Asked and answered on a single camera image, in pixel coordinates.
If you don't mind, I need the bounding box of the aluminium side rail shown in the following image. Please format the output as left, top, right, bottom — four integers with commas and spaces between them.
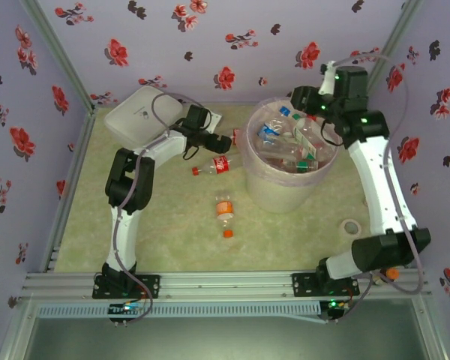
39, 106, 98, 273

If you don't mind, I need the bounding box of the white slotted cable duct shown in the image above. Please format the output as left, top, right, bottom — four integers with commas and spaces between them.
35, 302, 329, 324

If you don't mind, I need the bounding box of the white square container lid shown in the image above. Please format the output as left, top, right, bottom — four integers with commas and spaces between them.
103, 86, 185, 151

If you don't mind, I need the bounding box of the grey right arm cable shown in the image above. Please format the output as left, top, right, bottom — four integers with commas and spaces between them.
331, 54, 425, 315

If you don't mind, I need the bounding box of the aluminium corner post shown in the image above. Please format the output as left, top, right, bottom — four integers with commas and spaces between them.
365, 0, 425, 91
19, 0, 97, 113

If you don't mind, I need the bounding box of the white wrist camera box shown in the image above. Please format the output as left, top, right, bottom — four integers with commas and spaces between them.
319, 61, 338, 95
205, 111, 224, 133

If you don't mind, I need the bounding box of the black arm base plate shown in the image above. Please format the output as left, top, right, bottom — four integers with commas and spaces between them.
291, 272, 360, 298
92, 274, 161, 300

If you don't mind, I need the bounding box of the white tape roll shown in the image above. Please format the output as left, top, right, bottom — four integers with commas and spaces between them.
340, 219, 362, 237

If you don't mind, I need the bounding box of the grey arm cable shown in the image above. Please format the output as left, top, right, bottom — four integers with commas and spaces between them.
331, 54, 425, 315
111, 92, 211, 326

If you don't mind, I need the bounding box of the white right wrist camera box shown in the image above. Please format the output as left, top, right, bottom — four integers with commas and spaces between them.
319, 61, 338, 95

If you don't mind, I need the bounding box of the orange label orange cap bottle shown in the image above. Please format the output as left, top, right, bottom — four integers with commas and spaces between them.
214, 190, 236, 240

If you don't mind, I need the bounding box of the white plastic bin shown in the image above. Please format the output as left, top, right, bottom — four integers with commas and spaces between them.
239, 96, 342, 215

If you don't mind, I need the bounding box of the blue label plastic bottle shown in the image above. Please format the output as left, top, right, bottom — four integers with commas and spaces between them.
256, 106, 292, 142

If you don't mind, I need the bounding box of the aluminium frame bar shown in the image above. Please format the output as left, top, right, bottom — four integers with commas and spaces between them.
411, 295, 450, 360
0, 295, 38, 360

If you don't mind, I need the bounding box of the red label cola bottle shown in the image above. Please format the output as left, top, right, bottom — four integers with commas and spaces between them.
230, 127, 248, 149
191, 155, 245, 177

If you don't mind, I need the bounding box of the aluminium front rail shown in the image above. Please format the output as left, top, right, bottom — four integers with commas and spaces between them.
21, 270, 431, 303

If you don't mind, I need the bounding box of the brown bottle orange cap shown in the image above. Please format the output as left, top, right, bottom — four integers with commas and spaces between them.
373, 267, 401, 284

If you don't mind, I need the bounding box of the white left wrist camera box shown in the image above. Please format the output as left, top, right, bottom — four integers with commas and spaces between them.
205, 111, 224, 133

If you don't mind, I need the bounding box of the grey left arm cable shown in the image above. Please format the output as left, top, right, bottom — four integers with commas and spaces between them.
111, 92, 211, 326

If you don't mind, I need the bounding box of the black controller box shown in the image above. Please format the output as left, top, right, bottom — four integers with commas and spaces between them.
319, 298, 352, 324

